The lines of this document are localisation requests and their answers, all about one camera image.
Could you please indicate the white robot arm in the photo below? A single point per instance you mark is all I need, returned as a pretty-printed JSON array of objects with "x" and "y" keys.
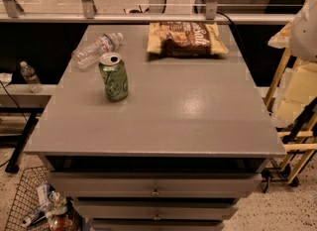
[{"x": 300, "y": 35}]

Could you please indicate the grey side bench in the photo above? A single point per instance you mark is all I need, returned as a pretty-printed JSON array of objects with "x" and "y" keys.
[{"x": 20, "y": 113}]

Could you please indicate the clear plastic water bottle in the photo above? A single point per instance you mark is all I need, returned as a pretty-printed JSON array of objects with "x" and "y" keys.
[{"x": 89, "y": 53}]

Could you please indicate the grey drawer cabinet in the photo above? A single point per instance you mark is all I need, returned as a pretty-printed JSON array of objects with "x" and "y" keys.
[{"x": 190, "y": 140}]

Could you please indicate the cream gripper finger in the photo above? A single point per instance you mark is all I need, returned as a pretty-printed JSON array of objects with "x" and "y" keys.
[{"x": 281, "y": 39}]

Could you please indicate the wire basket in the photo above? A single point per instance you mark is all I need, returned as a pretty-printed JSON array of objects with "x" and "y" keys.
[{"x": 26, "y": 199}]

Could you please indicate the small upright water bottle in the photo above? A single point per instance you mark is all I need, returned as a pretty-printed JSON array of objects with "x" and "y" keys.
[{"x": 31, "y": 77}]

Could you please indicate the brown chip bag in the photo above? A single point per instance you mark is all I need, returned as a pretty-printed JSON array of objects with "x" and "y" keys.
[{"x": 185, "y": 39}]

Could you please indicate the green soda can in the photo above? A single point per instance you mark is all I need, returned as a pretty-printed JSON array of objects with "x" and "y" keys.
[{"x": 114, "y": 75}]

